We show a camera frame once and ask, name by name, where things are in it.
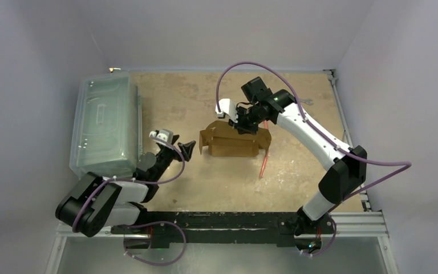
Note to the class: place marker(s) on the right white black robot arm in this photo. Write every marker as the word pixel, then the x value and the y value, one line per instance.
pixel 345 170

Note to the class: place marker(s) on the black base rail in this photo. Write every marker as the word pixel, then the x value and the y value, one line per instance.
pixel 283 229

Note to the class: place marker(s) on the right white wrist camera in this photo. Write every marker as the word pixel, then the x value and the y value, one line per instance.
pixel 226 109

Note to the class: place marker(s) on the silver open-end wrench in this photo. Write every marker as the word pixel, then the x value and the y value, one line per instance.
pixel 308 102

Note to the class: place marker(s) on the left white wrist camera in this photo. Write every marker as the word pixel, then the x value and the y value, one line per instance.
pixel 162 136

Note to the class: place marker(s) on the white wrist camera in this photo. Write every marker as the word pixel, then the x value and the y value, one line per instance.
pixel 226 109
pixel 162 136

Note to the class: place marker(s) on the aluminium frame rail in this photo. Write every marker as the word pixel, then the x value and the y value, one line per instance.
pixel 359 244

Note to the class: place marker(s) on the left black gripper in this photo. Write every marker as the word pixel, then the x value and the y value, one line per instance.
pixel 185 151

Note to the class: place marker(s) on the brown cardboard box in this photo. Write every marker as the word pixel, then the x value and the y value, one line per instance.
pixel 222 140

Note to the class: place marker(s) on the clear plastic storage bin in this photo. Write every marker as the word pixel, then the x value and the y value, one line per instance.
pixel 107 133

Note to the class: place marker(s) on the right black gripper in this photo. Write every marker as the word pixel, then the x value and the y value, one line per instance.
pixel 241 121

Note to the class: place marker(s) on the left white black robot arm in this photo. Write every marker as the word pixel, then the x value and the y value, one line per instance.
pixel 97 201

